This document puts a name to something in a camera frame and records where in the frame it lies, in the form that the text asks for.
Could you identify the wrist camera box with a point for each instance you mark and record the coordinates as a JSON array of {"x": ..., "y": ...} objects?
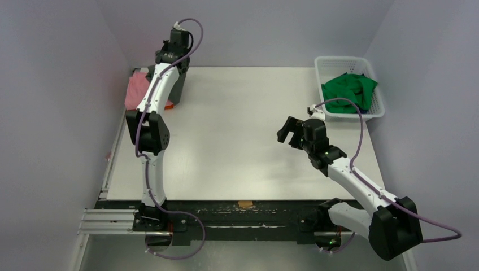
[
  {"x": 315, "y": 113},
  {"x": 177, "y": 26}
]

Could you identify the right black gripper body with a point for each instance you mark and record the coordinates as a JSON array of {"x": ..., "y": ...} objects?
[{"x": 296, "y": 134}]

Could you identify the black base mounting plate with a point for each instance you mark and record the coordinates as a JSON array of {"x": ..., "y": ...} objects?
[{"x": 267, "y": 221}]

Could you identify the brown tape piece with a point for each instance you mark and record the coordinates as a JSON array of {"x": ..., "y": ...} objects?
[{"x": 245, "y": 204}]

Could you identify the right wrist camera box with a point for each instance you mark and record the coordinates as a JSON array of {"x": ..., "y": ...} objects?
[{"x": 315, "y": 113}]

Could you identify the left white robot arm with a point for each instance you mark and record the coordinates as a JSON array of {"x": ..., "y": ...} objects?
[{"x": 149, "y": 132}]

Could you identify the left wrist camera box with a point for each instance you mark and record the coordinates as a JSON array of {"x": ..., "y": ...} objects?
[{"x": 177, "y": 26}]

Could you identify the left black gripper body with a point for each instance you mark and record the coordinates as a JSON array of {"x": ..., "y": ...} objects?
[{"x": 165, "y": 49}]

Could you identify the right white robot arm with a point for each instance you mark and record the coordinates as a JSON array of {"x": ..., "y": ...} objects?
[{"x": 389, "y": 224}]

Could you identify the pink folded t-shirt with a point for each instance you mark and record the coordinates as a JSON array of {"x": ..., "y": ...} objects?
[{"x": 137, "y": 88}]

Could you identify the grey t-shirt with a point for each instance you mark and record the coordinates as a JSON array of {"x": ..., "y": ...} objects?
[{"x": 176, "y": 92}]

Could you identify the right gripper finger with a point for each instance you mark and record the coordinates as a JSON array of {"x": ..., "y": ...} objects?
[
  {"x": 294, "y": 126},
  {"x": 282, "y": 134}
]

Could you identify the white plastic basket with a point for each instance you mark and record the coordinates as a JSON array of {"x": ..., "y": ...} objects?
[{"x": 329, "y": 67}]

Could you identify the green t-shirt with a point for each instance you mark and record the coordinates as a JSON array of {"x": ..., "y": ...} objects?
[{"x": 357, "y": 88}]

